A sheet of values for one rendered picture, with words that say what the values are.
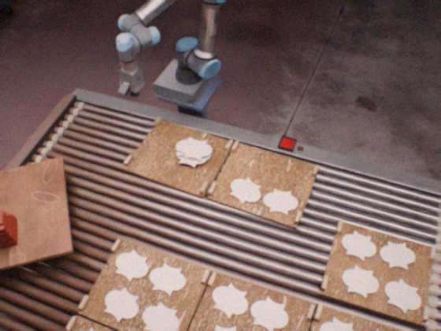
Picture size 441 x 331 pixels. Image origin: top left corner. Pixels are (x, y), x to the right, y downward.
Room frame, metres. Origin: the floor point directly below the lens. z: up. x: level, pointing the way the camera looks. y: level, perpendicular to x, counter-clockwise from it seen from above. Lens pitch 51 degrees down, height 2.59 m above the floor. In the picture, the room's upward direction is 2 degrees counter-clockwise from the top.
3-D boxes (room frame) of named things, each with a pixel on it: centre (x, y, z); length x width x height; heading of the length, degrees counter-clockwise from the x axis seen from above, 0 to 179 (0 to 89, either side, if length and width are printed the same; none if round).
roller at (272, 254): (1.02, 0.05, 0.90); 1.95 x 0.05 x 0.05; 67
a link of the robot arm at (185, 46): (1.97, 0.13, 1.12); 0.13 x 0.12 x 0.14; 38
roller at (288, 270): (0.97, 0.07, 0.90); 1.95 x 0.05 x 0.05; 67
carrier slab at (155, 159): (1.43, 0.18, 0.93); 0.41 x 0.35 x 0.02; 63
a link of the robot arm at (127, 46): (1.62, 0.36, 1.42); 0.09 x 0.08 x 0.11; 128
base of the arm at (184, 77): (1.98, 0.13, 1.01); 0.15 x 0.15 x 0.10
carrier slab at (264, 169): (1.25, -0.20, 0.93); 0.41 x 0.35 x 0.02; 65
